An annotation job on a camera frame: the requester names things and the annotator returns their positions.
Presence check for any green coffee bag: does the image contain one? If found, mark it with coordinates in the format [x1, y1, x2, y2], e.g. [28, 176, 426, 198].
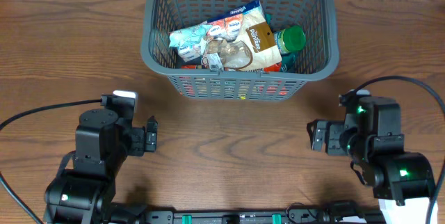
[264, 13, 298, 74]

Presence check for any grey plastic basket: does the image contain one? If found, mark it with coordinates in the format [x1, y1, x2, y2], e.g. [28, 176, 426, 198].
[140, 0, 340, 102]

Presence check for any Kleenex tissue pack strip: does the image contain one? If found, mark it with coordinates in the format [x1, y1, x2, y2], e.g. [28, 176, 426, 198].
[173, 0, 265, 62]

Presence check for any small teal packet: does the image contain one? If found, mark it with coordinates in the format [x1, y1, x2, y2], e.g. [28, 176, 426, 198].
[169, 24, 212, 47]

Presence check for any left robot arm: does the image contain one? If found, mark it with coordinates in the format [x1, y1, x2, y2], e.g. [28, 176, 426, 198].
[44, 90, 158, 224]

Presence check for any green lidded jar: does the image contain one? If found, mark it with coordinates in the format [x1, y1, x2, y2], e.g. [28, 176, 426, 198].
[273, 26, 306, 55]

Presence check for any beige snack pouch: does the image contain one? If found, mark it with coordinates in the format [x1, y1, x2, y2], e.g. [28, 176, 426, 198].
[201, 12, 282, 72]

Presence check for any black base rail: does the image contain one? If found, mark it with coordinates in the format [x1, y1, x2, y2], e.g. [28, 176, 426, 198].
[111, 201, 387, 224]

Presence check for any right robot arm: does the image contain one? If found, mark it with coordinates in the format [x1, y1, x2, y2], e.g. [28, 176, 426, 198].
[307, 93, 438, 223]

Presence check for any orange spaghetti pack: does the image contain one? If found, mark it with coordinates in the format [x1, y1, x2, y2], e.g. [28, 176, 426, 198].
[181, 62, 282, 72]

